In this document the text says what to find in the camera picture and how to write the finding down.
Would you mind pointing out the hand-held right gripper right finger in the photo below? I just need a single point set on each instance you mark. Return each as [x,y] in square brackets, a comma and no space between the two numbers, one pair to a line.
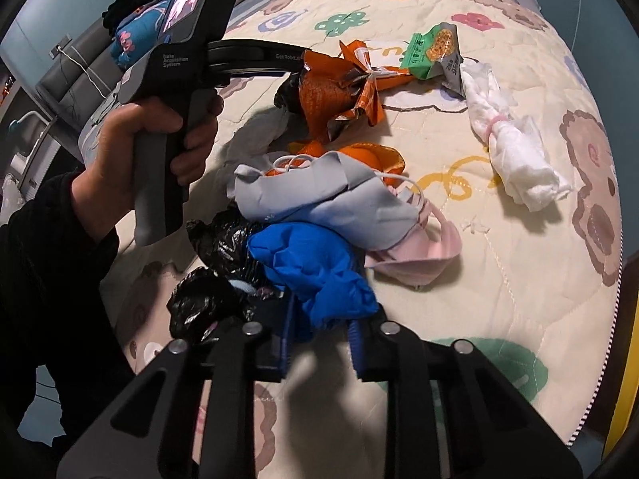
[355,347]

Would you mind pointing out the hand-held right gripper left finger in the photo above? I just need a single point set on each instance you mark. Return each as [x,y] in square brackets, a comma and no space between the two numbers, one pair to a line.
[285,342]

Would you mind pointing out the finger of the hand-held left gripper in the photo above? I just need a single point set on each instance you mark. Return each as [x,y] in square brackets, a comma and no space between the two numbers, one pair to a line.
[287,60]

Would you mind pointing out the orange foil snack wrapper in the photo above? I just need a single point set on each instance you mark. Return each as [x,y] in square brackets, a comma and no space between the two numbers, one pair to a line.
[324,95]

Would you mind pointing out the blue rubber glove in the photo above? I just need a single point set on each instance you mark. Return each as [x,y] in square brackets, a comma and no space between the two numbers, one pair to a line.
[309,264]

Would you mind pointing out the pink face mask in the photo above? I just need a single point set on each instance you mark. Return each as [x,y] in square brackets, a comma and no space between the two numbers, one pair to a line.
[424,254]

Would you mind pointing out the pink and grey cloth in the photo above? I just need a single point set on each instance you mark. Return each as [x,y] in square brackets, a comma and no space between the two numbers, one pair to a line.
[319,199]

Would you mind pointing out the white diaper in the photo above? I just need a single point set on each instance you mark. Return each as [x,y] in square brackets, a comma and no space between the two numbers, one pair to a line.
[519,159]

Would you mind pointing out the yellow trash bin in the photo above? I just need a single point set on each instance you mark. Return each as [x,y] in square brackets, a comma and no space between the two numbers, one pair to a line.
[621,409]

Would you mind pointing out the person's left forearm black sleeve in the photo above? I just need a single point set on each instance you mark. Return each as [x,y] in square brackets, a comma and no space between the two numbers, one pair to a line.
[50,284]

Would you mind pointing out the person's left hand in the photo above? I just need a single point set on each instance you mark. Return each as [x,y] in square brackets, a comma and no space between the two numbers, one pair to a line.
[107,169]

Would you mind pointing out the blue floral cloth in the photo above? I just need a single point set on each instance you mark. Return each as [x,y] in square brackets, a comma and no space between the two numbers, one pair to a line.
[135,35]

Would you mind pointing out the black plastic bag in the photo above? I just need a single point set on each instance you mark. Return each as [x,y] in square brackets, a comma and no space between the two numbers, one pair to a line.
[209,299]

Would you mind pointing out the grey padded headboard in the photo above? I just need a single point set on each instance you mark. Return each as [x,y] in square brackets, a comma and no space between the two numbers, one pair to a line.
[70,80]

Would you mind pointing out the orange white snack packet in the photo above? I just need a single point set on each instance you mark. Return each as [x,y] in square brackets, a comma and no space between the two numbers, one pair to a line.
[384,62]

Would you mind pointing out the orange cloth piece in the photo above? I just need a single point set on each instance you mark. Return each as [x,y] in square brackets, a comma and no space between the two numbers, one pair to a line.
[369,154]

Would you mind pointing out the green snack packet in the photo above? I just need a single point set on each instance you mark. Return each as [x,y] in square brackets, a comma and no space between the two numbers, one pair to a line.
[429,50]

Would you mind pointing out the cream bear printed blanket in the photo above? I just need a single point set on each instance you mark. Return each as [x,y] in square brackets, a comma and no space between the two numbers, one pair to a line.
[499,269]

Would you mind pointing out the small white paper scrap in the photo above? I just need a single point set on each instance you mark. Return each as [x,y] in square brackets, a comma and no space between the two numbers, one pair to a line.
[473,225]

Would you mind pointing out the wall socket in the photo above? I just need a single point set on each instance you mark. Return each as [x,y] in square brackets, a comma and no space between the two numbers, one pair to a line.
[61,46]

